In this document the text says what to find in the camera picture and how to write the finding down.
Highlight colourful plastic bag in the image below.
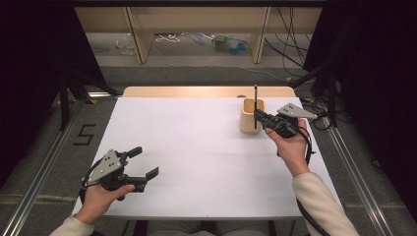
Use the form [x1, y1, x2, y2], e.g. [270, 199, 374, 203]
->
[211, 33, 253, 56]

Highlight clear plastic bag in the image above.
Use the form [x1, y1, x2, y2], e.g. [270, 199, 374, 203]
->
[114, 34, 137, 56]

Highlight black floor cables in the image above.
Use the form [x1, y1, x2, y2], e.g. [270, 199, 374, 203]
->
[300, 97, 332, 132]

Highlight white rope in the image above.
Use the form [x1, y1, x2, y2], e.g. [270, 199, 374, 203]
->
[154, 32, 182, 44]

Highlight white floor cable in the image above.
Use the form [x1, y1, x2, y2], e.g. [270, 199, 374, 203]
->
[238, 66, 290, 84]

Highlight aluminium floor rail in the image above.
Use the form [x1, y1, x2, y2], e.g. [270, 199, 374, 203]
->
[319, 99, 394, 236]
[0, 97, 87, 236]

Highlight person's right hand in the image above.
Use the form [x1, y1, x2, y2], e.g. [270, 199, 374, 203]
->
[265, 118, 312, 179]

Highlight white table cover sheet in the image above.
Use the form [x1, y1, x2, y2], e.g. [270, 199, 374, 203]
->
[72, 96, 346, 220]

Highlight beige wooden shelf unit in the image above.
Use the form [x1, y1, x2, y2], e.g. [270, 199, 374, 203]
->
[74, 6, 324, 65]

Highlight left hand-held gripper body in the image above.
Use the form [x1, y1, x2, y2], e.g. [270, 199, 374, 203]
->
[80, 148, 149, 202]

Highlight black curtain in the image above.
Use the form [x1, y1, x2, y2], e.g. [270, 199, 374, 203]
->
[303, 0, 417, 212]
[0, 0, 106, 190]

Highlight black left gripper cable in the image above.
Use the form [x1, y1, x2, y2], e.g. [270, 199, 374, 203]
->
[79, 159, 101, 205]

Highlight person's left hand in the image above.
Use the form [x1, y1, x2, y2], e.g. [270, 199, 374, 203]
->
[74, 182, 136, 226]

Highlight black pen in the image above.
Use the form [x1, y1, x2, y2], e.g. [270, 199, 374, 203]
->
[253, 84, 259, 131]

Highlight black metal stand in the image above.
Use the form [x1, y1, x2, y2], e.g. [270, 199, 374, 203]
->
[57, 68, 120, 132]
[289, 64, 339, 129]

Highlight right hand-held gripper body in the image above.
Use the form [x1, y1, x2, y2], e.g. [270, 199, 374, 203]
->
[262, 102, 319, 140]

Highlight wooden table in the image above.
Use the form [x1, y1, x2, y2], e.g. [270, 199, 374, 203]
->
[121, 86, 297, 98]

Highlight beige square cup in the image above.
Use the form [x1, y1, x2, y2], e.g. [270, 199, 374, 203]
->
[239, 97, 267, 134]

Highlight black hanging cables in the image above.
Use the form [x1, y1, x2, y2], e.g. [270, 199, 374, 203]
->
[264, 6, 312, 79]

